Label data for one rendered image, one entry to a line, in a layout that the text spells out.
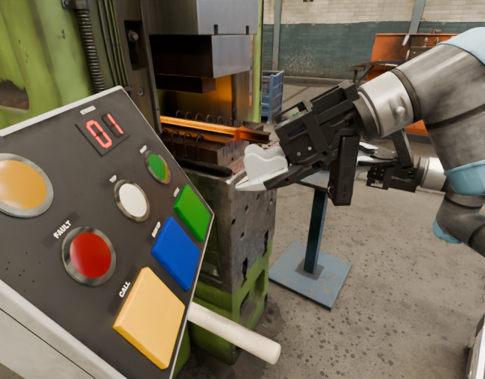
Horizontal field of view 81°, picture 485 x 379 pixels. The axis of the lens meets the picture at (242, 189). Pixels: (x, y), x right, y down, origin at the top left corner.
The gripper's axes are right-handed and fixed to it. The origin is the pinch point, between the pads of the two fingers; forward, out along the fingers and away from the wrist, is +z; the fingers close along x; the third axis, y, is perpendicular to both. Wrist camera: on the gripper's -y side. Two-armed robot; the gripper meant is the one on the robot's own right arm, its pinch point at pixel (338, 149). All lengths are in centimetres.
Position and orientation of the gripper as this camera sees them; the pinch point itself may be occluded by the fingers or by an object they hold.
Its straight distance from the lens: 81.1
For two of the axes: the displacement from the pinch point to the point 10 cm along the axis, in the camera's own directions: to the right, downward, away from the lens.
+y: 0.0, 8.8, 4.8
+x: 4.8, -4.2, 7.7
